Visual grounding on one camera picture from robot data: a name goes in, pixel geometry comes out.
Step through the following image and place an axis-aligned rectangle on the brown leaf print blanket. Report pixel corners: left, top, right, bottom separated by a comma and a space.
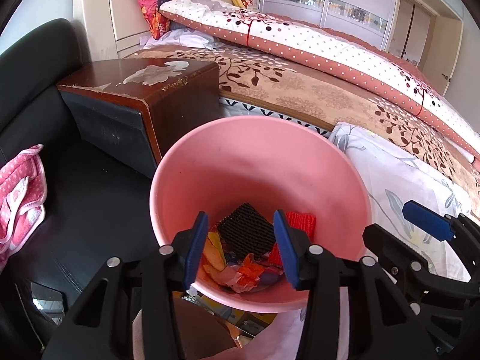
124, 43, 480, 199

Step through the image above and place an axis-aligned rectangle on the brown bread piece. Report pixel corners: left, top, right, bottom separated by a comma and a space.
202, 257, 226, 282

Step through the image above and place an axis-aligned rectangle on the white floral sheet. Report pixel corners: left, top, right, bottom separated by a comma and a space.
133, 122, 473, 360

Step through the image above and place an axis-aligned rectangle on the quilted mattress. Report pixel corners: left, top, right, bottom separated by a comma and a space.
219, 95, 332, 139

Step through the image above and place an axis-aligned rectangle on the black foam fruit net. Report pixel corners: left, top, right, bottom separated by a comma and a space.
217, 202, 277, 257

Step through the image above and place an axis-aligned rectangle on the dotted white pink quilt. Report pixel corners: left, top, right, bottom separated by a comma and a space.
159, 0, 480, 154

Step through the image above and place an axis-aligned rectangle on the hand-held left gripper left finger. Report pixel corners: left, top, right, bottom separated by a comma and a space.
41, 211, 209, 360

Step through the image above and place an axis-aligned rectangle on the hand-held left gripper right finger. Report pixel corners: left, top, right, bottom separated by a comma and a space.
273, 210, 437, 360

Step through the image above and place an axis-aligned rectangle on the cream headboard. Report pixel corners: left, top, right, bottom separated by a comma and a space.
73, 0, 263, 59

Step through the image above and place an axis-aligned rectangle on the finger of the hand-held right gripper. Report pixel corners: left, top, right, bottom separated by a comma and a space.
362, 223, 480, 298
402, 200, 480, 267

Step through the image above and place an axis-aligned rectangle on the brown wooden nightstand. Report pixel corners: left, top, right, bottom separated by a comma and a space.
56, 58, 220, 169

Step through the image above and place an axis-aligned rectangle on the red foam fruit net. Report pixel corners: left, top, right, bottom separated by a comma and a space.
268, 211, 317, 267

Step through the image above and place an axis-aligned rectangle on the pink plastic bin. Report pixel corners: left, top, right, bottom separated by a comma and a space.
149, 116, 373, 314

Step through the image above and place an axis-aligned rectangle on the pink dotted towel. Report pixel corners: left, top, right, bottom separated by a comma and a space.
0, 144, 47, 271

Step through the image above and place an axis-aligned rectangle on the black leather chair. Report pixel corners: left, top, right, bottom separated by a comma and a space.
0, 19, 162, 346

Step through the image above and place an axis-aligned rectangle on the orange wrapper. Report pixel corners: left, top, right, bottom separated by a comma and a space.
240, 254, 271, 292

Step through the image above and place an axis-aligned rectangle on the white crumpled cloth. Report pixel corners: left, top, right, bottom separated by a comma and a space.
142, 28, 226, 51

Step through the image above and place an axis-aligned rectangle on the beige door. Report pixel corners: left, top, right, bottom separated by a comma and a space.
435, 17, 464, 96

